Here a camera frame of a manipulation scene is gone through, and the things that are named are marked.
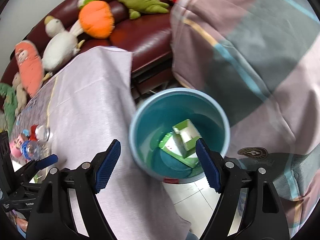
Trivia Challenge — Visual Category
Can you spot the green white medicine box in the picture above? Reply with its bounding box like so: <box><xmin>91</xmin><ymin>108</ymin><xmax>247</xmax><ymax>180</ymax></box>
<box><xmin>172</xmin><ymin>119</ymin><xmax>201</xmax><ymax>158</ymax></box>

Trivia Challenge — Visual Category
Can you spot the scallion pancake box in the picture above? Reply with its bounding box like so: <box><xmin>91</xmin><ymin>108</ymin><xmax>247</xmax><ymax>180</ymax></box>
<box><xmin>158</xmin><ymin>132</ymin><xmax>200</xmax><ymax>168</ymax></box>

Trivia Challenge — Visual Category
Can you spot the pink carrot plush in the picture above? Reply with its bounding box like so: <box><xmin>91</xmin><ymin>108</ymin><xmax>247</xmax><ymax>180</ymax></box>
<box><xmin>15</xmin><ymin>40</ymin><xmax>44</xmax><ymax>98</ymax></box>

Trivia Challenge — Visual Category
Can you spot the clear plastic water bottle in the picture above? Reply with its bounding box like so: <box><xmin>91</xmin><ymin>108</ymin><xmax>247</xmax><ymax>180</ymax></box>
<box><xmin>20</xmin><ymin>140</ymin><xmax>50</xmax><ymax>161</ymax></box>

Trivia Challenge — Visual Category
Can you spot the grey purple tablecloth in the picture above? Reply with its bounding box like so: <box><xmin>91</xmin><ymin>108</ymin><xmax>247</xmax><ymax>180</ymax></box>
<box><xmin>11</xmin><ymin>46</ymin><xmax>190</xmax><ymax>239</ymax></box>

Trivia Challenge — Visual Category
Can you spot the pink paper cup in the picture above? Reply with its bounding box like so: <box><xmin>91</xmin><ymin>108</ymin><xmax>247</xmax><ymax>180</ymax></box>
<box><xmin>9</xmin><ymin>133</ymin><xmax>28</xmax><ymax>158</ymax></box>

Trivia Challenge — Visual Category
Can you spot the red cola can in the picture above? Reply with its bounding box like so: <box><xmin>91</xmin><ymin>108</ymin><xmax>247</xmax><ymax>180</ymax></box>
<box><xmin>29</xmin><ymin>125</ymin><xmax>50</xmax><ymax>142</ymax></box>

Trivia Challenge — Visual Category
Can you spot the white goose plush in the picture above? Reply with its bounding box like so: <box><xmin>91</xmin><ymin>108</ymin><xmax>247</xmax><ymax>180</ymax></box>
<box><xmin>42</xmin><ymin>16</ymin><xmax>84</xmax><ymax>74</ymax></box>

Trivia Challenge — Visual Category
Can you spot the beige bear plush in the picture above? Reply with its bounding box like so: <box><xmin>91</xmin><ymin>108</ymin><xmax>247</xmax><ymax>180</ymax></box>
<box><xmin>12</xmin><ymin>73</ymin><xmax>27</xmax><ymax>117</ymax></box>

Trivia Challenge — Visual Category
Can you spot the blue trash bin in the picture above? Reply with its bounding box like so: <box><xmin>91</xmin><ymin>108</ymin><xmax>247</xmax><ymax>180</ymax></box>
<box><xmin>129</xmin><ymin>88</ymin><xmax>231</xmax><ymax>184</ymax></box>

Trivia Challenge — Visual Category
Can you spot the orange carrot plush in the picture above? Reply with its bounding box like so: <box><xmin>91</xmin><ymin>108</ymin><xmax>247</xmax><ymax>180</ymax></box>
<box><xmin>70</xmin><ymin>0</ymin><xmax>114</xmax><ymax>39</ymax></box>

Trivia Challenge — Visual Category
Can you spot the plaid checked bedsheet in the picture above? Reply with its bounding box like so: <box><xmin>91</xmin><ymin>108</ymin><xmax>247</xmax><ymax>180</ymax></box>
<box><xmin>170</xmin><ymin>0</ymin><xmax>319</xmax><ymax>236</ymax></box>

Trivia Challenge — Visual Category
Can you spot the dark red leather sofa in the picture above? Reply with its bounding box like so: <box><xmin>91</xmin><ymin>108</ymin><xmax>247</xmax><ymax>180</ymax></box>
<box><xmin>1</xmin><ymin>0</ymin><xmax>174</xmax><ymax>99</ymax></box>

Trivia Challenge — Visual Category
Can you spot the light green crocodile plush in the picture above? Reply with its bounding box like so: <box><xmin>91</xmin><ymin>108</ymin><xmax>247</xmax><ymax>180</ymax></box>
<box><xmin>1</xmin><ymin>83</ymin><xmax>18</xmax><ymax>136</ymax></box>

